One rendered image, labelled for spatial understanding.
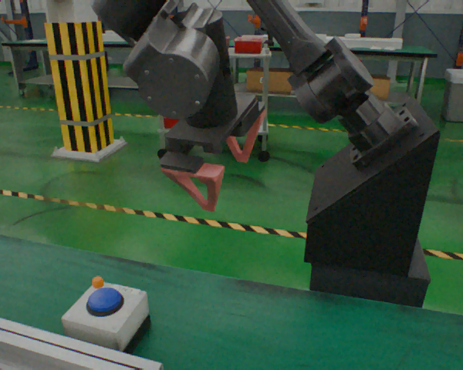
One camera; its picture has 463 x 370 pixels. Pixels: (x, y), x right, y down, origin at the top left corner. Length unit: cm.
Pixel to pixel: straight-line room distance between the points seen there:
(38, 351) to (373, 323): 43
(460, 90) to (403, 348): 469
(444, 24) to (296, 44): 723
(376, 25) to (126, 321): 741
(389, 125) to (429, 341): 32
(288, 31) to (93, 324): 51
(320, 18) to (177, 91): 741
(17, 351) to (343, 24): 747
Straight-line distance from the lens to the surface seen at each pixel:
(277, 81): 505
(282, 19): 68
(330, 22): 770
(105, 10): 39
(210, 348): 55
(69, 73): 349
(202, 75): 31
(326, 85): 64
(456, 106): 521
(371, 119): 68
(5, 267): 78
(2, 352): 52
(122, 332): 51
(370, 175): 63
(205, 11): 40
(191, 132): 41
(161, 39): 32
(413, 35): 779
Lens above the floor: 118
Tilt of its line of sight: 24 degrees down
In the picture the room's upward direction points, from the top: straight up
